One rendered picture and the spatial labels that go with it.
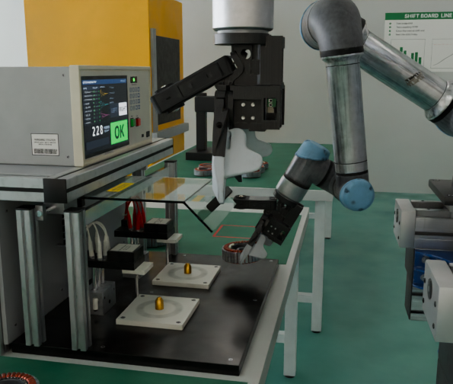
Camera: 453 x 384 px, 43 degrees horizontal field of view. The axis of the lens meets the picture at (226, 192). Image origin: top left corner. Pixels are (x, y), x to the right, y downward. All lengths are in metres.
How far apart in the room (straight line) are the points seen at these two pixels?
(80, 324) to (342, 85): 0.74
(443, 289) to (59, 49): 4.59
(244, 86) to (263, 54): 0.05
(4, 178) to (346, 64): 0.74
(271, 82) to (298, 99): 5.81
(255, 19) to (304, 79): 5.81
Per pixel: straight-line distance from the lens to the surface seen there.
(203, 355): 1.17
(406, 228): 1.42
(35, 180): 1.13
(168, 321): 1.29
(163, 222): 1.53
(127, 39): 4.99
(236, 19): 0.71
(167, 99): 0.74
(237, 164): 0.69
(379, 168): 6.59
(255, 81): 0.73
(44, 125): 1.26
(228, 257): 1.53
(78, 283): 1.16
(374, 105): 6.52
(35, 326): 1.24
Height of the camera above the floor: 1.31
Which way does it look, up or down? 12 degrees down
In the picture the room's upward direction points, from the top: straight up
